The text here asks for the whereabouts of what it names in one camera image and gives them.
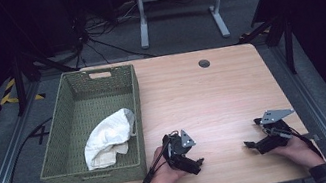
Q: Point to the white towel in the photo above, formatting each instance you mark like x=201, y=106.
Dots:
x=108, y=138

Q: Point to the yellow black hazard tape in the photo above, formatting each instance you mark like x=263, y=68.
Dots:
x=9, y=95

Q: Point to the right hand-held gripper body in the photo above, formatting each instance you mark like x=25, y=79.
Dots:
x=274, y=139

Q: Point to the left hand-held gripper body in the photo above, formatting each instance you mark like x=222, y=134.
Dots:
x=177, y=146

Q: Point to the person's right hand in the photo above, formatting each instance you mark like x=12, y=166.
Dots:
x=300, y=152

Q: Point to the black tripod stand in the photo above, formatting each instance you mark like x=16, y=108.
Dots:
x=289, y=45
x=18, y=83

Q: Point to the green woven basket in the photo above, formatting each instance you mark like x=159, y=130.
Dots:
x=69, y=145

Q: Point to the person's left hand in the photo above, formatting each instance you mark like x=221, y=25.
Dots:
x=162, y=176

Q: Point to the grey tape strip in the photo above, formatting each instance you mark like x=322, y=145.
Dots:
x=314, y=137

